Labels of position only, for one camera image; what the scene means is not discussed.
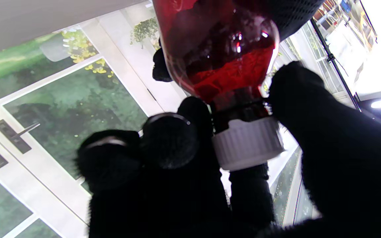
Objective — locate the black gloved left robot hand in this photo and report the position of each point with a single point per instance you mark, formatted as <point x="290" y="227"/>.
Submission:
<point x="293" y="16"/>

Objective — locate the printed garden window backdrop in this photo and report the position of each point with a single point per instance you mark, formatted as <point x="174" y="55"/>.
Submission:
<point x="71" y="105"/>

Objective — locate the cluttered background shelf rack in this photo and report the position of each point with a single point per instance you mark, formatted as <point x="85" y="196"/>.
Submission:
<point x="349" y="13"/>

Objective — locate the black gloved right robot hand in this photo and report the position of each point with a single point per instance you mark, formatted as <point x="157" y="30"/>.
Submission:
<point x="177" y="198"/>

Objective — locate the white ribbed bottle cap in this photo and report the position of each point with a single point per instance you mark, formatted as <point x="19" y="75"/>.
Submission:
<point x="248" y="145"/>

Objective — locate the red transparent sample bottle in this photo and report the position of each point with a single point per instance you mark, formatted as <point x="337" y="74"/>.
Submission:
<point x="223" y="66"/>

